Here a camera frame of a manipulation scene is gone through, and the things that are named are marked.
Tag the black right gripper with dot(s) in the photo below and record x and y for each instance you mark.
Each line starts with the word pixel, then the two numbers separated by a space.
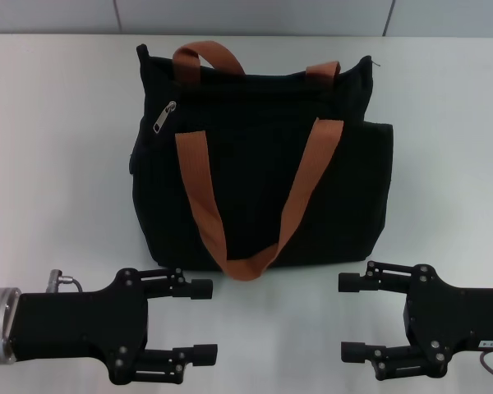
pixel 448 320

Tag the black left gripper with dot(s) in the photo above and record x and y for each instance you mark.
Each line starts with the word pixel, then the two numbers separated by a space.
pixel 78 324

